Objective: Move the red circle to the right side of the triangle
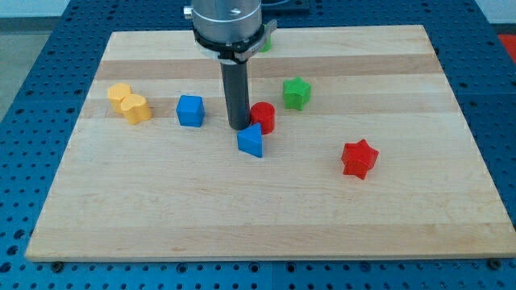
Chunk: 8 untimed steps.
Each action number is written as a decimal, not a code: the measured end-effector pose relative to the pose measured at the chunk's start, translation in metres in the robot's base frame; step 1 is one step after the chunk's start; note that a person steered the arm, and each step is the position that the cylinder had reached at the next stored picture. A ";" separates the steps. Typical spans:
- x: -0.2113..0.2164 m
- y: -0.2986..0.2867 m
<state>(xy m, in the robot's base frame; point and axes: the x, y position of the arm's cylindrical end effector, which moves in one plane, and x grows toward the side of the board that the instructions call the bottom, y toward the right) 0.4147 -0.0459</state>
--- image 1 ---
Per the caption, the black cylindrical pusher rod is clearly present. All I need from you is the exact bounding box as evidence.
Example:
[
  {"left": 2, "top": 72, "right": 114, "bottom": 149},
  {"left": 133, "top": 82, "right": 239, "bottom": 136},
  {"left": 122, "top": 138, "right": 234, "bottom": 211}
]
[{"left": 221, "top": 63, "right": 251, "bottom": 131}]

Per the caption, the blue triangle block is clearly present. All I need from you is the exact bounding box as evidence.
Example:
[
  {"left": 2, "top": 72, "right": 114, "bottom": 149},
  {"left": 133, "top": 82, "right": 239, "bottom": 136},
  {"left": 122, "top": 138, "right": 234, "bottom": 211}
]
[{"left": 237, "top": 123, "right": 263, "bottom": 158}]

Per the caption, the green star block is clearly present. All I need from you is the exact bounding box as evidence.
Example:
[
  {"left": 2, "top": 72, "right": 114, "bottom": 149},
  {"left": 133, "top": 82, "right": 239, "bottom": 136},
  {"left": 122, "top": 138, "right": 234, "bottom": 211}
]
[{"left": 282, "top": 77, "right": 312, "bottom": 110}]

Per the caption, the red star block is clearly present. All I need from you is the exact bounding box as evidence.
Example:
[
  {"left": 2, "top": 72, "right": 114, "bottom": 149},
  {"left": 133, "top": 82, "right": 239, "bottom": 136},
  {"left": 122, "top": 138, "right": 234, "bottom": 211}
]
[{"left": 341, "top": 139, "right": 380, "bottom": 180}]

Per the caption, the blue cube block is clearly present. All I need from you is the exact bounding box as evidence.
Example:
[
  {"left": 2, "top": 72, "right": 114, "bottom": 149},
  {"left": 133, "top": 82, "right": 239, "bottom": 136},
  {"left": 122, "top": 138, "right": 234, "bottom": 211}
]
[{"left": 176, "top": 95, "right": 205, "bottom": 127}]

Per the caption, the yellow hexagon block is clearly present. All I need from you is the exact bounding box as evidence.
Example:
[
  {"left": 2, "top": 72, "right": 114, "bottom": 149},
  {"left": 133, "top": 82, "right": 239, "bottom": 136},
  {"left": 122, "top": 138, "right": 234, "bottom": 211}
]
[{"left": 107, "top": 83, "right": 132, "bottom": 113}]

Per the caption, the yellow heart block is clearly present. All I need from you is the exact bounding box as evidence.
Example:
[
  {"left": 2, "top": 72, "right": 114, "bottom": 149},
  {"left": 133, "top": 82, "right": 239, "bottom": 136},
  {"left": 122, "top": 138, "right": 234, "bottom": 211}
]
[{"left": 120, "top": 94, "right": 152, "bottom": 125}]

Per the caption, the green block behind arm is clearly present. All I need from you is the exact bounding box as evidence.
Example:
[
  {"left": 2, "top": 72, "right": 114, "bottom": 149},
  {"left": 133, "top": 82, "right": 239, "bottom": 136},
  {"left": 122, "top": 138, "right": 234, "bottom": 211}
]
[{"left": 260, "top": 24, "right": 272, "bottom": 52}]

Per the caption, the wooden board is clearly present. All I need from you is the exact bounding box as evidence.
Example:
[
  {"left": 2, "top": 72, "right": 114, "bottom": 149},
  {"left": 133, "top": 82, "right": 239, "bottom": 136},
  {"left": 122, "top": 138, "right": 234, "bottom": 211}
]
[{"left": 26, "top": 25, "right": 515, "bottom": 262}]

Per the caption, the red cylinder block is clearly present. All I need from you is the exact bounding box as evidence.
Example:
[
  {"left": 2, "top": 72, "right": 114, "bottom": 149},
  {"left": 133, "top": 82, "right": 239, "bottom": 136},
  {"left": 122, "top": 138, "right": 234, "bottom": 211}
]
[{"left": 250, "top": 101, "right": 276, "bottom": 135}]

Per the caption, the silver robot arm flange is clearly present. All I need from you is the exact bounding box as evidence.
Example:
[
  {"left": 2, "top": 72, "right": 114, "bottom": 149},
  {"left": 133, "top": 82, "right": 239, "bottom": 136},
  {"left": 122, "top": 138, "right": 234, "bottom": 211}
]
[{"left": 182, "top": 0, "right": 277, "bottom": 65}]

